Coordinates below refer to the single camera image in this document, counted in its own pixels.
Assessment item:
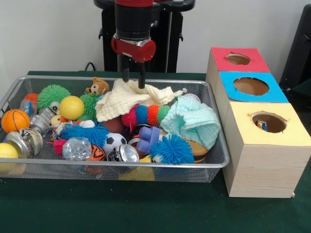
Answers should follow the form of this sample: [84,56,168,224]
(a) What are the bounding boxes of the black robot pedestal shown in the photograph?
[93,0,196,73]

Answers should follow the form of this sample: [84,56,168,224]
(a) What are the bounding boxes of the large green spiky ball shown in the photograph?
[37,84,71,110]

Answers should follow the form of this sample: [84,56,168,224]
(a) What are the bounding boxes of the multicolour spiky caterpillar toy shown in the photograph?
[121,104,171,127]

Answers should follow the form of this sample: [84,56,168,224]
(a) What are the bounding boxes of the yellow plastic ball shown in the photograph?
[59,96,85,121]
[0,143,19,159]

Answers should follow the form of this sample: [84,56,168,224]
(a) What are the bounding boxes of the brown plush animal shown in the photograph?
[85,77,110,95]

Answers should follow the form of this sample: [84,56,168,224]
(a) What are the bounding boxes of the blue spiky rubber ball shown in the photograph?
[59,123,110,149]
[149,134,194,166]

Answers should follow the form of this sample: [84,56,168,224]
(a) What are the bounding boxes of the crushed silver can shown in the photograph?
[106,144,140,163]

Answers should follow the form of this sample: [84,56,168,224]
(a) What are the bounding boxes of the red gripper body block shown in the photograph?
[111,33,156,63]

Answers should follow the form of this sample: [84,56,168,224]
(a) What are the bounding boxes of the wire mesh bin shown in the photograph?
[0,75,230,184]

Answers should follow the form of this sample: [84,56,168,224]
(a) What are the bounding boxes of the dark green tablecloth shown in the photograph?
[0,70,311,233]

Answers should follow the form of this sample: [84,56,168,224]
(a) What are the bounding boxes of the cream knitted cloth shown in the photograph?
[95,79,188,122]

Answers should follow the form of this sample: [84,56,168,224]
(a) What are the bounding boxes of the small soccer ball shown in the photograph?
[103,133,127,155]

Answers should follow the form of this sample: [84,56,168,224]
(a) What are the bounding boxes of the wooden three-hole sorting box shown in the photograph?
[205,47,311,199]

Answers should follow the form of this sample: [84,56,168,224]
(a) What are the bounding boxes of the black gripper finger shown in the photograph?
[121,55,131,83]
[137,62,146,89]

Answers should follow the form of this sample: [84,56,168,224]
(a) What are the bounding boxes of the mint knitted cloth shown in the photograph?
[160,96,221,149]

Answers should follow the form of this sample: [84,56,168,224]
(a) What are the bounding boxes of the orange basketball toy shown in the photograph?
[1,109,31,133]

